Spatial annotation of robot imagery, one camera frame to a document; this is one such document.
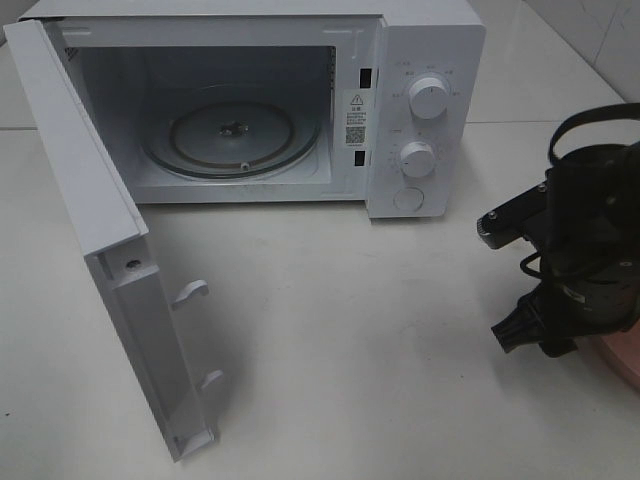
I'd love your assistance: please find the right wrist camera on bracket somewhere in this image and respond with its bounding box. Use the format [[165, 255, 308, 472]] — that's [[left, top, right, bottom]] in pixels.
[[476, 182, 548, 250]]

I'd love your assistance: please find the white timer knob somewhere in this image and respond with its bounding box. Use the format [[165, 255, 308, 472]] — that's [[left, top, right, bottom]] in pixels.
[[399, 142, 436, 178]]

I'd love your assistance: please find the pink round plate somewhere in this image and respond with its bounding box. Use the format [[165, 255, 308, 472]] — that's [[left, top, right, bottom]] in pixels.
[[592, 323, 639, 390]]

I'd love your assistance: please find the upper white power knob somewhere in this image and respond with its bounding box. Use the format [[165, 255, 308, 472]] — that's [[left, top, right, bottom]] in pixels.
[[408, 73, 450, 120]]

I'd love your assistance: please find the glass microwave turntable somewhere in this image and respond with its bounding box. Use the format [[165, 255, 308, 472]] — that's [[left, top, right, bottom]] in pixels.
[[140, 84, 329, 180]]

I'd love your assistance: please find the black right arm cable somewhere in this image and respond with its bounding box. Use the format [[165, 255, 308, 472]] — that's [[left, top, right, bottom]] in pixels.
[[517, 102, 640, 281]]

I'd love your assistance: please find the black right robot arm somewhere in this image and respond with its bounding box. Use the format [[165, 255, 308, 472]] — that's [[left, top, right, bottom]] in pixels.
[[477, 144, 639, 358]]

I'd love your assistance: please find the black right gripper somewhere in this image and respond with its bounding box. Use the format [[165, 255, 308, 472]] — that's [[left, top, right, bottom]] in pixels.
[[491, 245, 639, 358]]

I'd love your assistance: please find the round white door button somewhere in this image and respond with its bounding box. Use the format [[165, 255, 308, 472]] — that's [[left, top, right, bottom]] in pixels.
[[393, 187, 424, 212]]

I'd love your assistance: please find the white microwave oven body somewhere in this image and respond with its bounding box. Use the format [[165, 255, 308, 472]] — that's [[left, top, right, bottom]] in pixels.
[[15, 1, 486, 219]]

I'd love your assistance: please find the white microwave door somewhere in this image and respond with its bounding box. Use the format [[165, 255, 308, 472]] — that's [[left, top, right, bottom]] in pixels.
[[5, 20, 215, 460]]

